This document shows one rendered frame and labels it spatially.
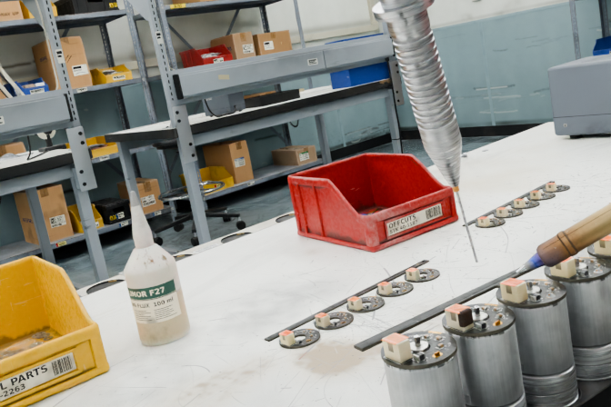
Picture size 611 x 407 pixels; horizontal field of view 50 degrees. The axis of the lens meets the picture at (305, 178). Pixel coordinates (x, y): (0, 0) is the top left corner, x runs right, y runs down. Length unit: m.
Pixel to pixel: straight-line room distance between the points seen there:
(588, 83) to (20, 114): 1.97
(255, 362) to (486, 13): 5.54
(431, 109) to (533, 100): 5.52
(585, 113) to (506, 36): 4.86
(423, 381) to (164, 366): 0.23
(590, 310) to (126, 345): 0.30
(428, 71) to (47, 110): 2.36
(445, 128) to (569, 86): 0.73
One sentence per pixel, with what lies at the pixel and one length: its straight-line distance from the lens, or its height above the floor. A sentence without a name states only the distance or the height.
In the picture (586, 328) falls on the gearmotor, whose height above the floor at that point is 0.79.
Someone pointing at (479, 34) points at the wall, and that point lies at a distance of 5.90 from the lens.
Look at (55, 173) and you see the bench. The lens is 2.58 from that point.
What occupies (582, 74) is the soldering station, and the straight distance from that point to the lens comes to 0.90.
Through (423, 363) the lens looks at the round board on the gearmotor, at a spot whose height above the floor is 0.81.
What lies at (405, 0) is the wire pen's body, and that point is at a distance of 0.17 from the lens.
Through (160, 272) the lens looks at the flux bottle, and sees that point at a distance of 0.43.
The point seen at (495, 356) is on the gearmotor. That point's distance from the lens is 0.24.
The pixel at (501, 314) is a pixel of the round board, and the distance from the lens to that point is 0.24.
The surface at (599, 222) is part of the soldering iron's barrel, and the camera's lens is 0.22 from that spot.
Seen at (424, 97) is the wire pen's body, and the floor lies 0.89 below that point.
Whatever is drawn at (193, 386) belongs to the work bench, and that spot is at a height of 0.75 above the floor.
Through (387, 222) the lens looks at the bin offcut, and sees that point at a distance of 0.55.
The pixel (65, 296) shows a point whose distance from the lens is 0.47.
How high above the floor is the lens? 0.91
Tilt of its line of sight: 10 degrees down
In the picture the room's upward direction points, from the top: 11 degrees counter-clockwise
